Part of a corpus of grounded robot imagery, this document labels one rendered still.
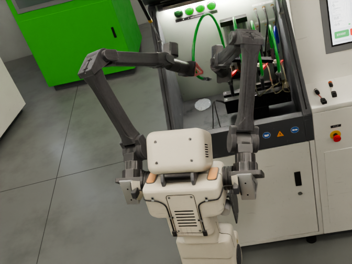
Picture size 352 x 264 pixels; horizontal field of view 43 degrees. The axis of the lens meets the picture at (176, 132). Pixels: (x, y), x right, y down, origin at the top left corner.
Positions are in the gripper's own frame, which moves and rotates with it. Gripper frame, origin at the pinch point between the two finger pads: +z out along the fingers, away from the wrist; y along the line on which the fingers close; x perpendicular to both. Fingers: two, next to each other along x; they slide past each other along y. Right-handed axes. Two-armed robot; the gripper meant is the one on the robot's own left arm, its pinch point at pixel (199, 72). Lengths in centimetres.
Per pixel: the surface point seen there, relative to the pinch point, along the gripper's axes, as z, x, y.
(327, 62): 52, -14, -35
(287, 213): 72, 67, -9
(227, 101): 25.4, 10.3, 3.7
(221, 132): 14.7, 27.0, -5.2
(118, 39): 108, -69, 248
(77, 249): 17, 117, 120
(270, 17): 42, -38, -5
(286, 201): 66, 59, -12
